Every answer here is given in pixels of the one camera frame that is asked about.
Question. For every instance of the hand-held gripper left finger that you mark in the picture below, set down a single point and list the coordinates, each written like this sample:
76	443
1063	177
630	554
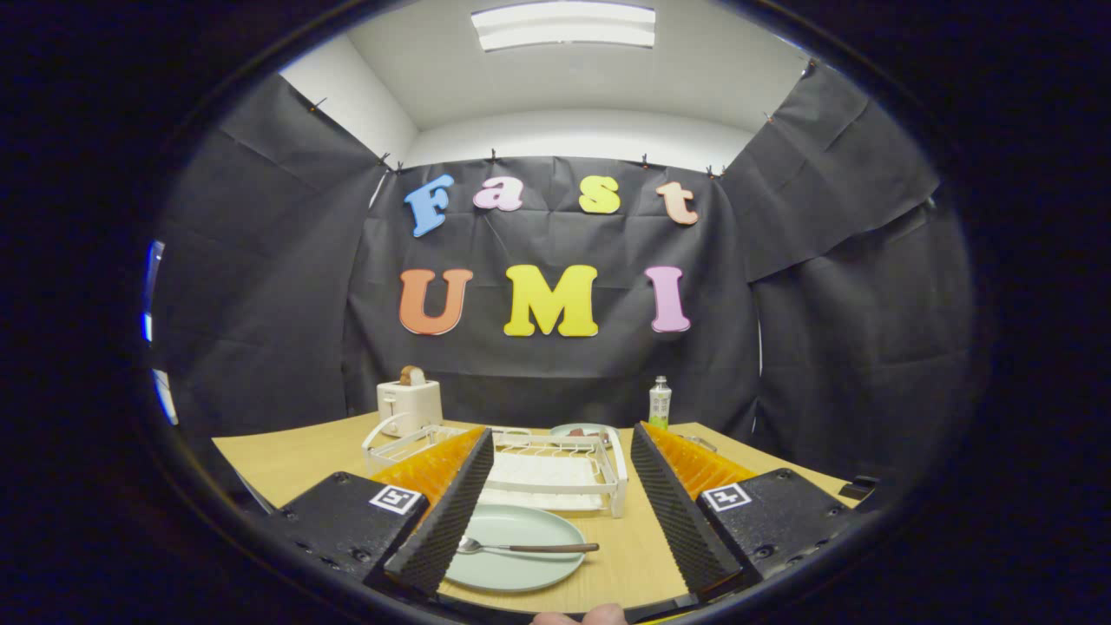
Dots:
451	521

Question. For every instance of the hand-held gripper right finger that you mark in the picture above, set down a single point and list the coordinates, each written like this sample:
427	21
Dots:
681	521

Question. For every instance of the pale green plate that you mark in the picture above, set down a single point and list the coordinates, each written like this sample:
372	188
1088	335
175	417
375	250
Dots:
512	569
590	428

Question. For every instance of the green tea bottle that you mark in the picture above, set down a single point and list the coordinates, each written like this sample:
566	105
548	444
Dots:
660	404

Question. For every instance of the white toaster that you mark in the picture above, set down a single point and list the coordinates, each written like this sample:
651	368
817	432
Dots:
412	404

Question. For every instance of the toasted bread slice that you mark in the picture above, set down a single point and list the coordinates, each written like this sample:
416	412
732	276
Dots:
412	376

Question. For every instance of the black backdrop cloth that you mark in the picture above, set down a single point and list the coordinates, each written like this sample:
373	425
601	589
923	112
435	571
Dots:
555	365

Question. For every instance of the ceiling light panel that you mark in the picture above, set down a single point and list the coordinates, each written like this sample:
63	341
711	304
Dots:
564	26

